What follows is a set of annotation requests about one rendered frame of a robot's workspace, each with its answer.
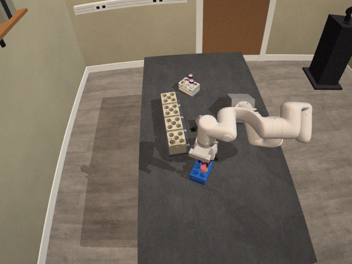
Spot beige bucket adapter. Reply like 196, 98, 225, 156
161, 92, 177, 105
165, 116, 183, 134
167, 130, 187, 154
162, 103, 180, 118

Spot beige tube rack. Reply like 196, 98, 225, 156
178, 77, 200, 96

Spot blue tube rack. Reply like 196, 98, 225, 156
190, 160, 213, 185

